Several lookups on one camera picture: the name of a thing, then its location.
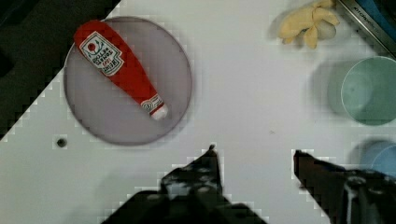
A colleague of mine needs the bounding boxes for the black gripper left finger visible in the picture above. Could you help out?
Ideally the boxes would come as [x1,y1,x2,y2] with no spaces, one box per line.
[102,146,267,224]

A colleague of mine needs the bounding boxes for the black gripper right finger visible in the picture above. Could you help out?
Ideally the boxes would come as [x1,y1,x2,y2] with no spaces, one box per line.
[293,150,396,224]

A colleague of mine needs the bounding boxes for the blue cup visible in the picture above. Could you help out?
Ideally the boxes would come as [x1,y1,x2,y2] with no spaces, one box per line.
[359,141,396,177]

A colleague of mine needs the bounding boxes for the green cup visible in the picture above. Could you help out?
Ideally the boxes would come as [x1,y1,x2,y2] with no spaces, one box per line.
[327,56,396,126]

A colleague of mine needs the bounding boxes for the grey round plate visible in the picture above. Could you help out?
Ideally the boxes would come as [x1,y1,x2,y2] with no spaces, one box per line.
[64,17,193,146]

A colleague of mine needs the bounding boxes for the red ketchup bottle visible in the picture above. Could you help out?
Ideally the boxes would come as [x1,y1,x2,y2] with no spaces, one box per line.
[74,20,169,120]

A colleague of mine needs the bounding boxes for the yellow banana peel toy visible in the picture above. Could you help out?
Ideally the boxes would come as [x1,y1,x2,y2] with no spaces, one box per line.
[277,0,340,49]

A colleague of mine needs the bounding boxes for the black toaster oven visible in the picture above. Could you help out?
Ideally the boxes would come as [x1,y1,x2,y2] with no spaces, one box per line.
[337,0,396,57]

